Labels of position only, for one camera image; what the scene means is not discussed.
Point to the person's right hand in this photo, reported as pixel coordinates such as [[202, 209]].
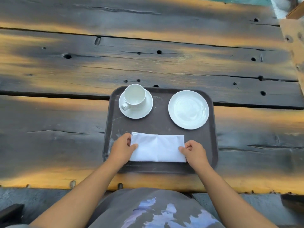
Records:
[[196, 156]]

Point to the person's left hand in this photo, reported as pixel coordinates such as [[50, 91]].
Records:
[[121, 150]]

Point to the white napkin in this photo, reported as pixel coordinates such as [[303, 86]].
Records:
[[158, 147]]

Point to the white saucer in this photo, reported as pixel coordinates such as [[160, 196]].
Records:
[[142, 112]]

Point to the dark brown tray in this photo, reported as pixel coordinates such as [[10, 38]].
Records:
[[161, 125]]

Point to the white side plate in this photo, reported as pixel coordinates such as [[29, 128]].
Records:
[[188, 109]]

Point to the white ceramic cup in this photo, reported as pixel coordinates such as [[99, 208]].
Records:
[[134, 93]]

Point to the person's left forearm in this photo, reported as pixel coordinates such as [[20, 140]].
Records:
[[78, 201]]

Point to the person's right forearm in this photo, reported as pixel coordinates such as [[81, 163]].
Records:
[[232, 201]]

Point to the light wooden bench seat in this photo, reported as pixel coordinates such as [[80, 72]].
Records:
[[297, 45]]

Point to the wooden bench backrest frame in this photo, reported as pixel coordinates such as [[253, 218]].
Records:
[[298, 14]]

